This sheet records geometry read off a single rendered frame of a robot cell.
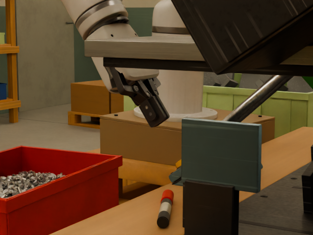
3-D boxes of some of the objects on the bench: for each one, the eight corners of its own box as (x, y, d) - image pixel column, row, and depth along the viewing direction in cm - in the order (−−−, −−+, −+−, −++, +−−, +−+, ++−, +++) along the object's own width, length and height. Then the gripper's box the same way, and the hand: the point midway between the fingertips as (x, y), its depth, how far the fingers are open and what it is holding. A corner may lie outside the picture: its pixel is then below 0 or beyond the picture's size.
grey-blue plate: (178, 238, 79) (179, 119, 77) (186, 233, 81) (187, 116, 79) (254, 252, 74) (257, 126, 72) (261, 247, 76) (264, 123, 74)
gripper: (92, 11, 101) (152, 116, 98) (145, 11, 114) (200, 105, 111) (60, 39, 105) (117, 141, 102) (115, 37, 117) (167, 127, 114)
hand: (154, 111), depth 106 cm, fingers closed
